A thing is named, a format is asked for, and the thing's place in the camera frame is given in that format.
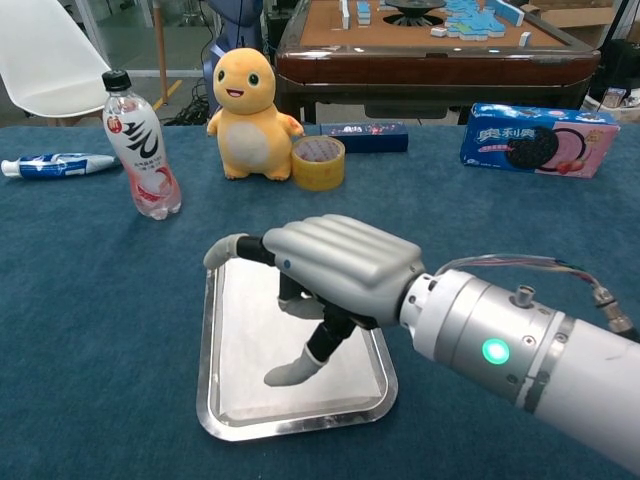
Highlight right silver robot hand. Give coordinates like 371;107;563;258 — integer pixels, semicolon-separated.
203;213;427;389

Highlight silver metal tray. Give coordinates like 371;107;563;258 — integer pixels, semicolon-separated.
195;257;399;442

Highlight yellow tape roll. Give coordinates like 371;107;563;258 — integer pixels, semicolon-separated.
291;135;347;192

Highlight dark blue slim box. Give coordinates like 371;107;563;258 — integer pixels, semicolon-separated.
319;122;410;154

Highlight yellow plush dinosaur toy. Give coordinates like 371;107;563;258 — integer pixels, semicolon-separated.
206;46;305;181

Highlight brown mahjong table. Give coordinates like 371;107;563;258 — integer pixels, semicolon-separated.
273;0;602;126

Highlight blue pink cookie box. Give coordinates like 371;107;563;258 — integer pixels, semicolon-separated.
458;102;622;180

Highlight pink drink bottle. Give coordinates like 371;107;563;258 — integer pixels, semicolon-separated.
101;69;183;222

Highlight blue table cloth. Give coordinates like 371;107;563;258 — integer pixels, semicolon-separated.
0;124;640;480

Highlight blue grey machine base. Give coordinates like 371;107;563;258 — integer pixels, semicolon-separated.
202;0;266;116

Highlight white blue toothpaste tube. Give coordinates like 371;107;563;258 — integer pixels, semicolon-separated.
0;152;123;180

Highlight black tripod stand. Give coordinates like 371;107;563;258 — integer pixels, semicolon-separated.
597;0;632;109

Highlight white chair wooden legs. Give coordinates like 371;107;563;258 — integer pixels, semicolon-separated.
0;0;114;127

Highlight black floor cable bundle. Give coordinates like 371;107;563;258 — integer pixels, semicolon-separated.
162;82;211;126

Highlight multicolour wrist wire harness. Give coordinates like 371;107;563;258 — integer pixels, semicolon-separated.
434;255;630;335

